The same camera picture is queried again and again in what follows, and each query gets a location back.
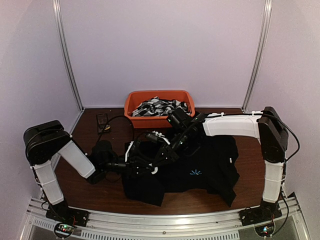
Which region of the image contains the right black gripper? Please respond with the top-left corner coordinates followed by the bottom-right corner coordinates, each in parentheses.
top-left (152, 128), bottom-right (193, 168)

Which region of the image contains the black t-shirt blue logo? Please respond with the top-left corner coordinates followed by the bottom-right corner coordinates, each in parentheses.
top-left (122, 128), bottom-right (240, 207)

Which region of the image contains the round picture brooch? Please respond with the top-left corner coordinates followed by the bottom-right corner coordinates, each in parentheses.
top-left (150, 167), bottom-right (158, 175)

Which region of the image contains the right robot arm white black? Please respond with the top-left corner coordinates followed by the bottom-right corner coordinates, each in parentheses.
top-left (153, 106), bottom-right (289, 221)

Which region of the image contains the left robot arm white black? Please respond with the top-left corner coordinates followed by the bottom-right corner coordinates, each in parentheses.
top-left (23, 120), bottom-right (157, 222)

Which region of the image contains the black brooch display tray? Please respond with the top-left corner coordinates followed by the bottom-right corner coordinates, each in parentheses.
top-left (96, 113), bottom-right (111, 134)

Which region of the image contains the black white checkered shirt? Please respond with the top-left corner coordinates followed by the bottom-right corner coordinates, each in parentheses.
top-left (131, 96), bottom-right (190, 117)

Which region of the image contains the orange plastic bin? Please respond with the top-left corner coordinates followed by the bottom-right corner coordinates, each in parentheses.
top-left (124, 90), bottom-right (195, 129)

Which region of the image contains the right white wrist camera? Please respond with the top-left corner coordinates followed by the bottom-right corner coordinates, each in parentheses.
top-left (151, 130), bottom-right (171, 145)

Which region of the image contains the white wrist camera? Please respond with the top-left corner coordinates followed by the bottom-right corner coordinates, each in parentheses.
top-left (124, 141), bottom-right (134, 162)
top-left (151, 130), bottom-right (171, 145)

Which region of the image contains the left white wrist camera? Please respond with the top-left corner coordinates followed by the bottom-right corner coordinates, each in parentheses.
top-left (124, 141), bottom-right (134, 162)

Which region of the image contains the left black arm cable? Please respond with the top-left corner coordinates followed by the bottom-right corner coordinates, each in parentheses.
top-left (99, 115), bottom-right (135, 151)

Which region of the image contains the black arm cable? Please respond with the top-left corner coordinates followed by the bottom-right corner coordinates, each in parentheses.
top-left (262, 112), bottom-right (301, 161)
top-left (99, 115), bottom-right (135, 151)

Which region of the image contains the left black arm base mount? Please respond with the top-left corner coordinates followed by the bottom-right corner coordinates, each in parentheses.
top-left (45, 204), bottom-right (89, 227)

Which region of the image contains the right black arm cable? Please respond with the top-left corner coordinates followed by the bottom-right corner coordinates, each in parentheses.
top-left (262, 112), bottom-right (301, 161)

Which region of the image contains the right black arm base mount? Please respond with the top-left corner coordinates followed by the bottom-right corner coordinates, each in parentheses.
top-left (239, 206), bottom-right (283, 226)

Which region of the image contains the aluminium front rail frame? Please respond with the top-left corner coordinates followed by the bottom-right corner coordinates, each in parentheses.
top-left (18, 197), bottom-right (311, 240)

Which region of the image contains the left aluminium corner post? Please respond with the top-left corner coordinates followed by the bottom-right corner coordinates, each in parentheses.
top-left (52, 0), bottom-right (84, 112)

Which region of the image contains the aluminium corner post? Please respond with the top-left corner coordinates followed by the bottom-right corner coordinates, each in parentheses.
top-left (52, 0), bottom-right (84, 112)
top-left (241, 0), bottom-right (273, 112)

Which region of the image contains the right aluminium corner post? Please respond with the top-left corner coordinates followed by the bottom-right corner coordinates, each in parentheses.
top-left (241, 0), bottom-right (273, 112)

